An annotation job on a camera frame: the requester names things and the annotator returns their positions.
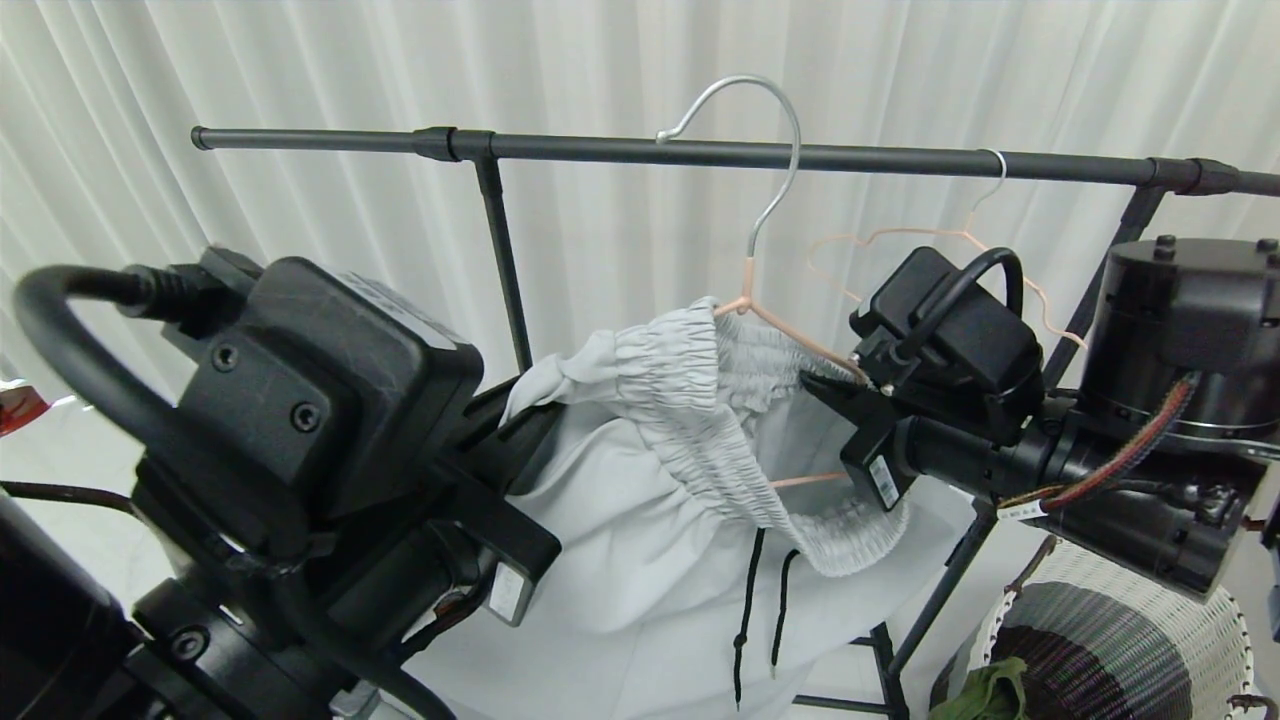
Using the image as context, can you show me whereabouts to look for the black cable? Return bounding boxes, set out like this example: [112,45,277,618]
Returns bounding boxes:
[12,262,301,561]
[0,480,138,517]
[900,247,1027,361]

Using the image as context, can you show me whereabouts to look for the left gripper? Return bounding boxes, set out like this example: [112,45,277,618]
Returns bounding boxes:
[330,385,563,661]

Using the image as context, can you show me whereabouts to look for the green printed shirt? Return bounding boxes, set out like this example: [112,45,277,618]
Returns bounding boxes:
[928,655,1031,720]

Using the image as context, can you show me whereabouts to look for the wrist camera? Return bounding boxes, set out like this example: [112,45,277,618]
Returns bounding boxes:
[850,247,1046,443]
[160,245,486,546]

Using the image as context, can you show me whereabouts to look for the white curtain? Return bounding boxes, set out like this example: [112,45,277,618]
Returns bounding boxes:
[0,0,1280,561]

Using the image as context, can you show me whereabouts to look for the pale grey shorts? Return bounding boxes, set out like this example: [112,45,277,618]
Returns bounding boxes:
[400,295,986,720]

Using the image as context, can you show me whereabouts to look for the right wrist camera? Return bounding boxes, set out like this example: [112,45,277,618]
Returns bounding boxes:
[850,247,1046,443]

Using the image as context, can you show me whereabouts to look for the white laundry basket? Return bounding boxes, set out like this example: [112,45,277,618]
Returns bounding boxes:
[930,535,1263,720]

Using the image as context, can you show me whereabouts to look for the black clothes rack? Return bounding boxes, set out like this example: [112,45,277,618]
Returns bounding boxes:
[190,125,1280,720]

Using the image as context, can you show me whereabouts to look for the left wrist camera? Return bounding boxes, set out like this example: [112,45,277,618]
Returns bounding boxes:
[160,245,486,546]

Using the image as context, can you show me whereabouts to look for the pink clothes hanger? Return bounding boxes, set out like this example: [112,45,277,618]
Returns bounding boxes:
[808,150,1089,351]
[655,75,873,491]

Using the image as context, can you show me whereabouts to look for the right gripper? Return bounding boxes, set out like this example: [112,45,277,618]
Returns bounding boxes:
[800,370,1061,513]

